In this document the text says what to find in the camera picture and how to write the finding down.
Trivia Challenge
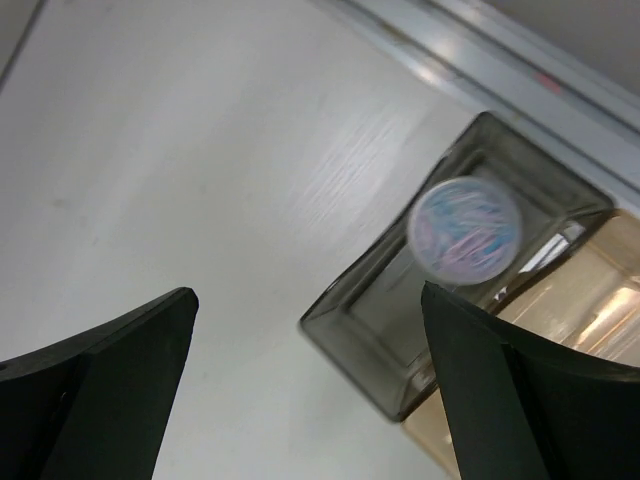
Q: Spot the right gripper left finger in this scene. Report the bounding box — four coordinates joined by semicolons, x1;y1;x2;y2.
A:
1;287;199;479

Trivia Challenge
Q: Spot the grey transparent container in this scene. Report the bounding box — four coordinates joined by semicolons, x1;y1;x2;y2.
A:
300;112;614;422

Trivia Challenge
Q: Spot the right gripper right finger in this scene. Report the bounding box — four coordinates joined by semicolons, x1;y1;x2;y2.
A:
421;283;639;479

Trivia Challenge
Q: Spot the aluminium rail right side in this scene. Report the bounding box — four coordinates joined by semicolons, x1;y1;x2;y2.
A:
316;1;639;210

